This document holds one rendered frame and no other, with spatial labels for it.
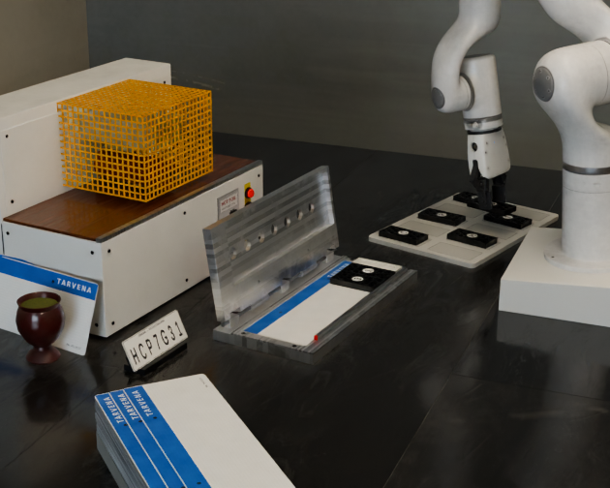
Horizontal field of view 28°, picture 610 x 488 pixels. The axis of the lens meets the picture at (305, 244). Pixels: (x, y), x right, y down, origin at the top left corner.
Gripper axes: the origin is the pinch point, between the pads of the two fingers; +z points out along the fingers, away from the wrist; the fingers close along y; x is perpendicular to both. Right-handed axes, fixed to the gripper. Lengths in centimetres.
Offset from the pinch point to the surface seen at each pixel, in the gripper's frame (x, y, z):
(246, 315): 9, -71, 5
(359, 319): -7, -58, 9
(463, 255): -2.0, -16.5, 8.4
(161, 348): 10, -92, 4
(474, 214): 10.2, 7.1, 5.9
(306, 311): 2, -63, 6
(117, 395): -8, -117, 1
